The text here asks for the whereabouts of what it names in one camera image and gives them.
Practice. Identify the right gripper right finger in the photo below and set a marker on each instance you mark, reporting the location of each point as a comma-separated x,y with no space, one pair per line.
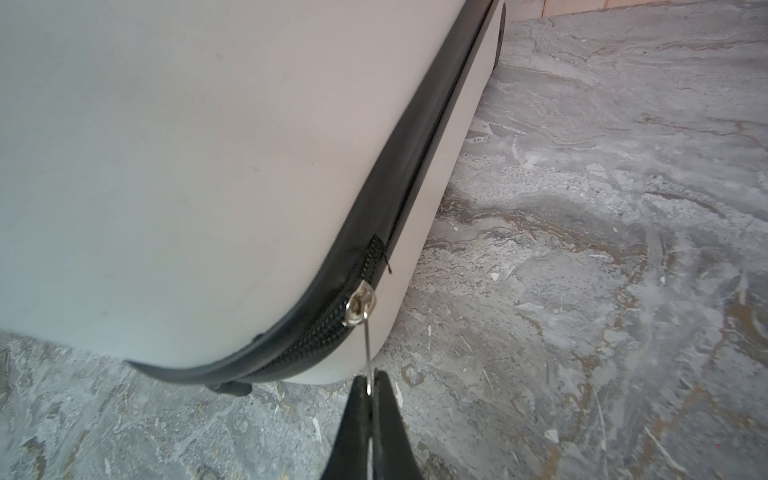
393,457

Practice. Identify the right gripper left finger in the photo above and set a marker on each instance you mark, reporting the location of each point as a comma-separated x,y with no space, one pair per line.
348,459

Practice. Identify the white and black suitcase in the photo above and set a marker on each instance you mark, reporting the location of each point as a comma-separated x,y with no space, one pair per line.
224,193

